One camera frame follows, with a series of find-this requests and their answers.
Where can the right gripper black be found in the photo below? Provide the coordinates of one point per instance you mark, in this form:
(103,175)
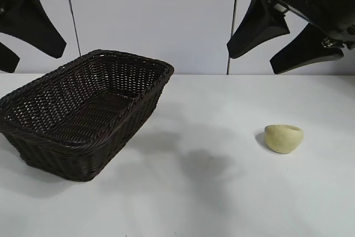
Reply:
(327,1)

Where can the dark brown wicker basket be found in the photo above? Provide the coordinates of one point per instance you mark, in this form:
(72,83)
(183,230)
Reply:
(69,115)

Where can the pale yellow pear-shaped fruit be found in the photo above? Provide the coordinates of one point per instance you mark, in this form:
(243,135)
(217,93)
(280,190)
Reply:
(283,140)

